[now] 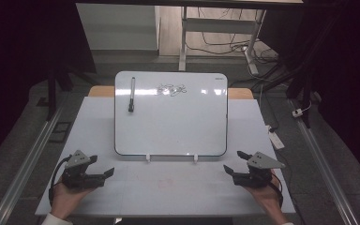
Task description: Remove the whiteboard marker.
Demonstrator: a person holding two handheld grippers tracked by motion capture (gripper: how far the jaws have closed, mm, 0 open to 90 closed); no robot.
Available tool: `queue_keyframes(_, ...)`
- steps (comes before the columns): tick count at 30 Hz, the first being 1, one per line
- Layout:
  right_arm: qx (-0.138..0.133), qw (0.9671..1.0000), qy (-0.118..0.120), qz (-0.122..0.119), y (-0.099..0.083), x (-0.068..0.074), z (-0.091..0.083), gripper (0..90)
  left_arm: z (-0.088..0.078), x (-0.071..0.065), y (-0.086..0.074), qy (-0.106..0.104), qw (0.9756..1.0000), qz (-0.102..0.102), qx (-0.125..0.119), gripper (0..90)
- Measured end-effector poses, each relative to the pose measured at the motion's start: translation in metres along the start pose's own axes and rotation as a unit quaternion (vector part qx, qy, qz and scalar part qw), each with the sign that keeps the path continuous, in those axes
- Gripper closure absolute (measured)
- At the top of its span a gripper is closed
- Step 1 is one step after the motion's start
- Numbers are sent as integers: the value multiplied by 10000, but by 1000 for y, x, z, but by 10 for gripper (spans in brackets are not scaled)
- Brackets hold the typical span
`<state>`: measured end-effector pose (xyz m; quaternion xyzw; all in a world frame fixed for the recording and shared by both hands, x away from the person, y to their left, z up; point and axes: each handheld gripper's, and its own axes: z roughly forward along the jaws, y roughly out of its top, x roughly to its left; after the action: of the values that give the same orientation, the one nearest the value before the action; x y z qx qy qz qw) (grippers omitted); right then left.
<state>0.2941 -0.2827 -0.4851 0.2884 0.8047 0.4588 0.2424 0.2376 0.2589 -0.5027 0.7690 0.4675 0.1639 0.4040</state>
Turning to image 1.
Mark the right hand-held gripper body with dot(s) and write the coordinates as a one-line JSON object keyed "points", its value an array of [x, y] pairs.
{"points": [[256, 176]]}

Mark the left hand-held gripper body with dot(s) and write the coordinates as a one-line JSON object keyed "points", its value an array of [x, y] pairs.
{"points": [[76, 176]]}

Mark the white whiteboard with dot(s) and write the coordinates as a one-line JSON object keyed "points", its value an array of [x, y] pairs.
{"points": [[168, 125]]}

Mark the person's right hand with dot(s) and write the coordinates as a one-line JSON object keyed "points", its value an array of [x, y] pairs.
{"points": [[270, 197]]}

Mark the person's left hand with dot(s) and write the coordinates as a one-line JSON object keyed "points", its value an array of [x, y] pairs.
{"points": [[64, 200]]}

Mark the white power strip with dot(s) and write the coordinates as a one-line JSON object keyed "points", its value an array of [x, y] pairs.
{"points": [[276, 139]]}

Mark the white whiteboard stand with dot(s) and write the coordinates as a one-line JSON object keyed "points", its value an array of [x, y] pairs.
{"points": [[148, 157]]}

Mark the wooden board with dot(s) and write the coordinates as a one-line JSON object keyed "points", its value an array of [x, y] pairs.
{"points": [[101, 91]]}

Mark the small white adapter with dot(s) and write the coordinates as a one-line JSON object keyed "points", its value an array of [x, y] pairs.
{"points": [[297, 112]]}

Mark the black and white marker pen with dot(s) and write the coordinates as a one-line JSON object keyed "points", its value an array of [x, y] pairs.
{"points": [[132, 93]]}

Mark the black metal stand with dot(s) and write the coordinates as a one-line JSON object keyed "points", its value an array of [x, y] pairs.
{"points": [[306, 93], [52, 90]]}

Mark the dark curtain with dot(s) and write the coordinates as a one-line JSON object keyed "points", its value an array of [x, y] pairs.
{"points": [[353, 78], [15, 62]]}

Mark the white cabinet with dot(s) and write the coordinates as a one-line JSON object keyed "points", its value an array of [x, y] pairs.
{"points": [[115, 26]]}

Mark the black floor frame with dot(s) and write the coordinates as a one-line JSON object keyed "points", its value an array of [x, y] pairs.
{"points": [[61, 132]]}

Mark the aluminium rail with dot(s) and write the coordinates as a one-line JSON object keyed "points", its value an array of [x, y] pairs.
{"points": [[25, 168], [323, 168]]}

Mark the white desk frame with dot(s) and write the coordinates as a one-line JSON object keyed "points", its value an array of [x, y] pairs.
{"points": [[218, 25]]}

